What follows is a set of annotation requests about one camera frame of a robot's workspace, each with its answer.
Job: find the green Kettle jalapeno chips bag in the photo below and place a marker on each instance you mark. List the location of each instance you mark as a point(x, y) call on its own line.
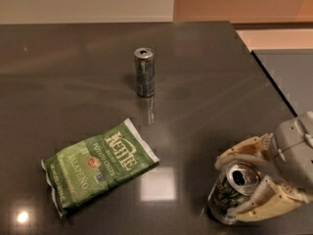
point(94, 166)

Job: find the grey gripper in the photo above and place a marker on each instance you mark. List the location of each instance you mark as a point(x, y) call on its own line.
point(295, 154)

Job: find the tall slim silver can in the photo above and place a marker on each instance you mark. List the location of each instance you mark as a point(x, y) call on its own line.
point(145, 71)

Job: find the green 7up can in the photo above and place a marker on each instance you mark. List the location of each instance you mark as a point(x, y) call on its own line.
point(235, 184)

